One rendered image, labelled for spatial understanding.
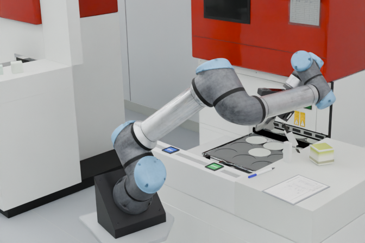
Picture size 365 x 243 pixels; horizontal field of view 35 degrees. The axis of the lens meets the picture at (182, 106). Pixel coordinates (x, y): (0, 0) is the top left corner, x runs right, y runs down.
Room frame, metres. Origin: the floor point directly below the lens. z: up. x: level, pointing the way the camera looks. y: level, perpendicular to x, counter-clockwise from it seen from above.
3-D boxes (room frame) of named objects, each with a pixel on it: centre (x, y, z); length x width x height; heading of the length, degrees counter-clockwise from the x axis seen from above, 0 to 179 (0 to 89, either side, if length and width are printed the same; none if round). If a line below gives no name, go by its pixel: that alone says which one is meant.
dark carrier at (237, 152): (2.45, -0.34, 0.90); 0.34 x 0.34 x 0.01; 43
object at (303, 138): (2.60, -0.49, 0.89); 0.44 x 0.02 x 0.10; 43
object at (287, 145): (2.19, -0.43, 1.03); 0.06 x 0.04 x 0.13; 133
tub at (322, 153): (2.17, -0.56, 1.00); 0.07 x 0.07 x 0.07; 17
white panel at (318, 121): (2.74, -0.38, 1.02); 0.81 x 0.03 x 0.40; 43
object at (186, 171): (2.24, -0.04, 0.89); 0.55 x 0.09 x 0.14; 43
